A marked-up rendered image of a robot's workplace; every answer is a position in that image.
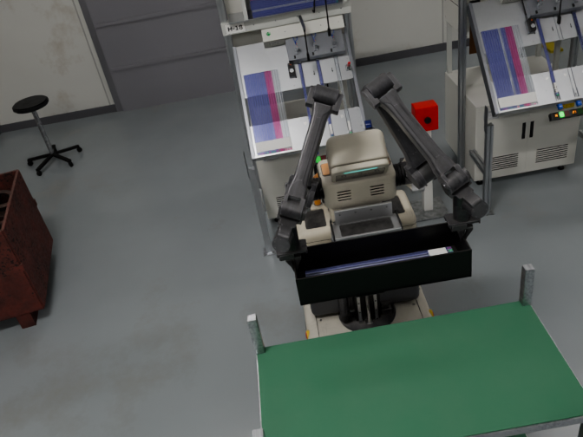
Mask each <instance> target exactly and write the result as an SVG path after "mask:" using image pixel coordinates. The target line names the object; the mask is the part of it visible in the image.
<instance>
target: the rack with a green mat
mask: <svg viewBox="0 0 583 437"><path fill-rule="evenodd" d="M534 271H535V268H534V267H533V266H532V264H524V265H523V266H522V268H521V287H520V297H519V301H517V302H512V303H503V304H498V305H493V306H488V307H483V308H479V309H473V310H464V311H460V312H455V313H450V314H445V315H440V316H432V317H426V318H422V319H416V320H412V321H407V322H401V323H392V324H388V325H383V326H378V327H373V328H368V329H360V330H354V331H350V332H344V333H340V334H335V335H330V336H321V337H316V338H312V339H306V340H302V341H296V342H288V343H283V344H278V345H273V346H268V347H265V345H264V342H263V338H262V335H261V332H260V328H259V322H258V318H257V316H256V314H251V315H247V316H246V318H247V324H248V327H249V330H250V334H251V337H252V342H253V346H254V349H255V352H256V356H257V371H258V386H259V414H260V429H255V430H252V437H527V435H526V433H531V432H536V431H540V430H546V429H551V428H556V427H564V426H570V425H575V424H580V430H579V434H578V437H583V387H582V385H581V384H580V382H579V380H578V378H577V377H576V375H575V374H574V372H573V371H572V369H571V368H570V366H569V365H568V363H567V361H566V359H565V358H564V356H563V355H562V354H561V352H560V350H559V348H558V347H557V345H556V344H555V342H554V340H553V338H552V337H551V336H550V335H549V333H548V331H547V329H546V328H545V326H544V324H543V323H542V321H541V320H540V319H539V317H538V315H537V314H536V312H535V311H534V308H533V307H532V305H531V303H532V295H533V287H534Z"/></svg>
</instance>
